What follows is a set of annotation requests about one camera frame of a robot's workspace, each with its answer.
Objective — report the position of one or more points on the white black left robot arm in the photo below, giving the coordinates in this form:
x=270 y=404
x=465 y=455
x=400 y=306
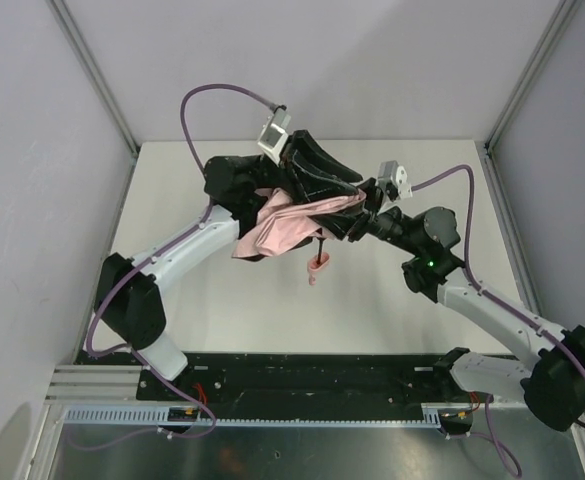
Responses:
x=129 y=295

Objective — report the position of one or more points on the left corner aluminium post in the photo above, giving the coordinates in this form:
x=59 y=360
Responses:
x=89 y=64

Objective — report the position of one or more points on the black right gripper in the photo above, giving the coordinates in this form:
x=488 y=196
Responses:
x=367 y=210

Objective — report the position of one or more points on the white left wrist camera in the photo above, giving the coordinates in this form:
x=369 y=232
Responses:
x=274 y=135

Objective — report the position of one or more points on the right corner aluminium post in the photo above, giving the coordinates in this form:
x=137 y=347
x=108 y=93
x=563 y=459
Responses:
x=541 y=54

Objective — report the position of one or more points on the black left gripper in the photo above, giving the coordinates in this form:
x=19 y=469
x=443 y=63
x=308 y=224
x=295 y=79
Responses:
x=286 y=163

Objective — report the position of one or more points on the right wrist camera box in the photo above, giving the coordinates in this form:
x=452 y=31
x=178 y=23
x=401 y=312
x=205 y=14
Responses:
x=392 y=179

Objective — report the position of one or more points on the pink folding umbrella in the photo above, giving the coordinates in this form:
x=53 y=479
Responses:
x=281 y=225

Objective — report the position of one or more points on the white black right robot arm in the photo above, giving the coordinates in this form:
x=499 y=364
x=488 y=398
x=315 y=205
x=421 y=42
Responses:
x=547 y=369

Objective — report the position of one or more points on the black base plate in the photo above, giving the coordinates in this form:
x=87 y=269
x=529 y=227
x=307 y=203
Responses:
x=311 y=387

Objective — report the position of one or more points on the corner aluminium post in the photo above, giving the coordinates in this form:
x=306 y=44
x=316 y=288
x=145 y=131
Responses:
x=89 y=64
x=541 y=54

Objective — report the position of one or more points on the aluminium frame rail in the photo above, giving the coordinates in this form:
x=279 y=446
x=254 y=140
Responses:
x=509 y=230

